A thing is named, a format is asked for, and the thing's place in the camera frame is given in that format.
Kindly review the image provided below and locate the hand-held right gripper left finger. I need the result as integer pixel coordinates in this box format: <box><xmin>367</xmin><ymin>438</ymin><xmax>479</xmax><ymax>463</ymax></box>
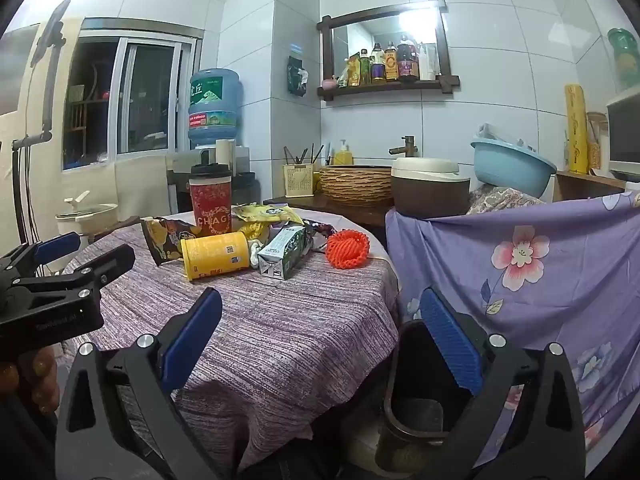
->
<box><xmin>54</xmin><ymin>287</ymin><xmax>223</xmax><ymax>480</ymax></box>

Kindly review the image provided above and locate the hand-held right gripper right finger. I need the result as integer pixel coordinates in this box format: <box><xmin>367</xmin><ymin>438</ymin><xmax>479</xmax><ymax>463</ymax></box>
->
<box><xmin>420</xmin><ymin>287</ymin><xmax>587</xmax><ymax>480</ymax></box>

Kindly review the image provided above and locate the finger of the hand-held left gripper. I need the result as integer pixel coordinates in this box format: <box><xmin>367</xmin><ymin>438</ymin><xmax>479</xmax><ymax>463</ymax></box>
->
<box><xmin>10</xmin><ymin>245</ymin><xmax>136</xmax><ymax>307</ymax></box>
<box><xmin>0</xmin><ymin>232</ymin><xmax>82</xmax><ymax>287</ymax></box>

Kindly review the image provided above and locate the dark snack bag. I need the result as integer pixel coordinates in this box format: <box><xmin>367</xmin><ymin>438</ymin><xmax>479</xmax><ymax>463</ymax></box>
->
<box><xmin>140</xmin><ymin>216</ymin><xmax>202</xmax><ymax>267</ymax></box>

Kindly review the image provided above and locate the dark brown trash bin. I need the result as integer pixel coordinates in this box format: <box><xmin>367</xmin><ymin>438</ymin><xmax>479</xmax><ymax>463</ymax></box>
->
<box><xmin>382</xmin><ymin>320</ymin><xmax>481</xmax><ymax>463</ymax></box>

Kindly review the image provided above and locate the yellow cylindrical can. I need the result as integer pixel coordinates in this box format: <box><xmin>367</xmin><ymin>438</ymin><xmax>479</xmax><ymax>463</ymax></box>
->
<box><xmin>180</xmin><ymin>232</ymin><xmax>251</xmax><ymax>282</ymax></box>

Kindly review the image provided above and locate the red cup with black lid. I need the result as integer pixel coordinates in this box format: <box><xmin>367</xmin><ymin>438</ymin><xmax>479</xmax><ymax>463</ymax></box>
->
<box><xmin>188</xmin><ymin>162</ymin><xmax>234</xmax><ymax>238</ymax></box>

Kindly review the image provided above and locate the green and white carton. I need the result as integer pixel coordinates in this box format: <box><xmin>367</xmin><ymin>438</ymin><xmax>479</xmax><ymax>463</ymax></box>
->
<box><xmin>257</xmin><ymin>225</ymin><xmax>314</xmax><ymax>281</ymax></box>

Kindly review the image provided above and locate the yellow foam fruit net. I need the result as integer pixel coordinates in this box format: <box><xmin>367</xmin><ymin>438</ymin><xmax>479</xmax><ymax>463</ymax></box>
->
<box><xmin>239</xmin><ymin>222</ymin><xmax>272</xmax><ymax>242</ymax></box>

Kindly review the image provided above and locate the orange foam fruit net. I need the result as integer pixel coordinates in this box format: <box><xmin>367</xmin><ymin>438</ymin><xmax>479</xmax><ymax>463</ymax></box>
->
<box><xmin>325</xmin><ymin>228</ymin><xmax>371</xmax><ymax>271</ymax></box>

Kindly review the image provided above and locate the yellow snack wrapper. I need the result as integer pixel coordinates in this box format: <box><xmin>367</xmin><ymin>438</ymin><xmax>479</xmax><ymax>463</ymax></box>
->
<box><xmin>231</xmin><ymin>203</ymin><xmax>304</xmax><ymax>227</ymax></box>

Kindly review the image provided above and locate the person's left hand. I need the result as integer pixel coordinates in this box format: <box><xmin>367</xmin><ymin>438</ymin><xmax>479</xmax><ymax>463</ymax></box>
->
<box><xmin>0</xmin><ymin>347</ymin><xmax>60</xmax><ymax>415</ymax></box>

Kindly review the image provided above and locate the cream pot with lid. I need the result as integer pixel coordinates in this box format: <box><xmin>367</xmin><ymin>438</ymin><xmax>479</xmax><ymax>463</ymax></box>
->
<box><xmin>55</xmin><ymin>191</ymin><xmax>119</xmax><ymax>237</ymax></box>

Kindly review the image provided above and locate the purple striped tablecloth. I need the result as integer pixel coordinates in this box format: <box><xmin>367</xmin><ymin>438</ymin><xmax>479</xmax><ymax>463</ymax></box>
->
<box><xmin>62</xmin><ymin>207</ymin><xmax>401</xmax><ymax>461</ymax></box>

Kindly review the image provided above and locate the purple floral cloth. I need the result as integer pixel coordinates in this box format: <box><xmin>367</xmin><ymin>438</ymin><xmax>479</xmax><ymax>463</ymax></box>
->
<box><xmin>385</xmin><ymin>189</ymin><xmax>640</xmax><ymax>476</ymax></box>

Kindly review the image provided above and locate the black phone stand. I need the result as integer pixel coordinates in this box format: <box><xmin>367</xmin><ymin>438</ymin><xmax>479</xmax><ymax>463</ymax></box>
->
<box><xmin>11</xmin><ymin>35</ymin><xmax>67</xmax><ymax>250</ymax></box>

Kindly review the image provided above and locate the brown patterned cloth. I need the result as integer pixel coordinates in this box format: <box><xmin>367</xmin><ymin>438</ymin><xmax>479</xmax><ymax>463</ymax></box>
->
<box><xmin>466</xmin><ymin>185</ymin><xmax>547</xmax><ymax>217</ymax></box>

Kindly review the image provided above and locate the brown and white rice cooker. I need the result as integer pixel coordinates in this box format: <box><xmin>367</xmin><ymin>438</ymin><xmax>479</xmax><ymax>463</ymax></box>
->
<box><xmin>390</xmin><ymin>157</ymin><xmax>471</xmax><ymax>220</ymax></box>

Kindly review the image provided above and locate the water dispenser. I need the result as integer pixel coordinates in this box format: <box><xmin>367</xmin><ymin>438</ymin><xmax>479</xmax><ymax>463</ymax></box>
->
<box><xmin>166</xmin><ymin>145</ymin><xmax>262</xmax><ymax>212</ymax></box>

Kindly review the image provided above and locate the sliding window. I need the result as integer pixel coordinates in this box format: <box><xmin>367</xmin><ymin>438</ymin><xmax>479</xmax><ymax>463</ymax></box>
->
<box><xmin>62</xmin><ymin>16</ymin><xmax>205</xmax><ymax>171</ymax></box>

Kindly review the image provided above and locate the dark wooden counter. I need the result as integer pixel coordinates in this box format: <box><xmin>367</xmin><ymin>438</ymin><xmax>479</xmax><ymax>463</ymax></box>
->
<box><xmin>263</xmin><ymin>194</ymin><xmax>396</xmax><ymax>229</ymax></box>

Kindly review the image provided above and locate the woven basket sink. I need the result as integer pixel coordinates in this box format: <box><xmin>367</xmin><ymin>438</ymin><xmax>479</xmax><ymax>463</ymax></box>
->
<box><xmin>319</xmin><ymin>164</ymin><xmax>396</xmax><ymax>207</ymax></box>

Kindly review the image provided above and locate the light blue basin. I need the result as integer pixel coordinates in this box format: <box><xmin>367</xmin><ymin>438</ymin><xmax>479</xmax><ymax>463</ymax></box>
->
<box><xmin>470</xmin><ymin>137</ymin><xmax>558</xmax><ymax>200</ymax></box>

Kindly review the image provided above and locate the blue water jug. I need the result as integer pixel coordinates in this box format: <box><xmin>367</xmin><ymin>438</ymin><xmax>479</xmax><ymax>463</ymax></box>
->
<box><xmin>188</xmin><ymin>68</ymin><xmax>245</xmax><ymax>147</ymax></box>

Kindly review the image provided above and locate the beige chopstick holder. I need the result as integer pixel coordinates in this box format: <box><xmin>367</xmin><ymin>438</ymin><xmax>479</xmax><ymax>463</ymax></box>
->
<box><xmin>283</xmin><ymin>162</ymin><xmax>316</xmax><ymax>197</ymax></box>

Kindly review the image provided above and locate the bronze faucet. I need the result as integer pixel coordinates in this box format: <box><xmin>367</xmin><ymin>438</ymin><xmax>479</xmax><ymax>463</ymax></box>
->
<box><xmin>389</xmin><ymin>135</ymin><xmax>417</xmax><ymax>159</ymax></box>

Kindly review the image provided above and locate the wooden cabinet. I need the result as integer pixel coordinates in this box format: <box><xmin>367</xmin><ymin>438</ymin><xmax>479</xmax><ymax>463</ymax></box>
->
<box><xmin>552</xmin><ymin>170</ymin><xmax>629</xmax><ymax>204</ymax></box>

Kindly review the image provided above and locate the grey cloth in basin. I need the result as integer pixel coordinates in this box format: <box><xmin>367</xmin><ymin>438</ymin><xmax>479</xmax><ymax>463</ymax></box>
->
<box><xmin>475</xmin><ymin>122</ymin><xmax>539</xmax><ymax>154</ymax></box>

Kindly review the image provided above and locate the yellow soap dispenser bottle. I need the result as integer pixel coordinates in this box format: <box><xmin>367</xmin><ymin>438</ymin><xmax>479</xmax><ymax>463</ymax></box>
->
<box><xmin>332</xmin><ymin>139</ymin><xmax>355</xmax><ymax>166</ymax></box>

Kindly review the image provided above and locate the black phone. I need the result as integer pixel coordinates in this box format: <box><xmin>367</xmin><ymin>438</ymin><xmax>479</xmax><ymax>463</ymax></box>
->
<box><xmin>30</xmin><ymin>0</ymin><xmax>72</xmax><ymax>69</ymax></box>

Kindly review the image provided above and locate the bunch of chopsticks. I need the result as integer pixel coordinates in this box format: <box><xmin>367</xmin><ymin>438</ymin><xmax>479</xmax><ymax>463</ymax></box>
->
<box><xmin>283</xmin><ymin>142</ymin><xmax>332</xmax><ymax>166</ymax></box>

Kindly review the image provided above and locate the glass jar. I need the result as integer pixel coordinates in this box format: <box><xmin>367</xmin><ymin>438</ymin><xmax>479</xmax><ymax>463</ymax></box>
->
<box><xmin>586</xmin><ymin>111</ymin><xmax>609</xmax><ymax>171</ymax></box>

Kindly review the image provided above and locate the yellow wrap roll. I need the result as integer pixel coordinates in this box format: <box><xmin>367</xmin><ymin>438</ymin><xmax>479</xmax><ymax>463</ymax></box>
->
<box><xmin>564</xmin><ymin>83</ymin><xmax>589</xmax><ymax>174</ymax></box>

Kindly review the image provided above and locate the dark green hanging bag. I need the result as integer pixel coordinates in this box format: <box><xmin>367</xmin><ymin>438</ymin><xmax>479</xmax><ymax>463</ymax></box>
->
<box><xmin>286</xmin><ymin>55</ymin><xmax>310</xmax><ymax>98</ymax></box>

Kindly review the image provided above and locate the wooden framed mirror shelf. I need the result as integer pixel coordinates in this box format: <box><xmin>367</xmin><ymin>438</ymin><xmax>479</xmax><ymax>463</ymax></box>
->
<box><xmin>316</xmin><ymin>0</ymin><xmax>461</xmax><ymax>103</ymax></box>

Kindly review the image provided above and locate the white microwave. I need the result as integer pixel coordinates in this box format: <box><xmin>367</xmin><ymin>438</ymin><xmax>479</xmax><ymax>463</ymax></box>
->
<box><xmin>605</xmin><ymin>87</ymin><xmax>640</xmax><ymax>182</ymax></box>

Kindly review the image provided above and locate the dark soy sauce bottle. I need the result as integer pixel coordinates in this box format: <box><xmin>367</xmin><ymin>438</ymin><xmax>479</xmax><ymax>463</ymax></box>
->
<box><xmin>397</xmin><ymin>34</ymin><xmax>420</xmax><ymax>83</ymax></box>

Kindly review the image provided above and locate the amber sauce bottle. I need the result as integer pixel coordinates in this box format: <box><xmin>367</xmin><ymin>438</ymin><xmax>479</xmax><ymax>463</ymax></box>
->
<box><xmin>384</xmin><ymin>38</ymin><xmax>400</xmax><ymax>82</ymax></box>

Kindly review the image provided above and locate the green noodle cup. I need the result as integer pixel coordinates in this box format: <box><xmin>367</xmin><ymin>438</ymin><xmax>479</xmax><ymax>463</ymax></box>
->
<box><xmin>611</xmin><ymin>51</ymin><xmax>640</xmax><ymax>92</ymax></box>
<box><xmin>607</xmin><ymin>27</ymin><xmax>637</xmax><ymax>56</ymax></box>

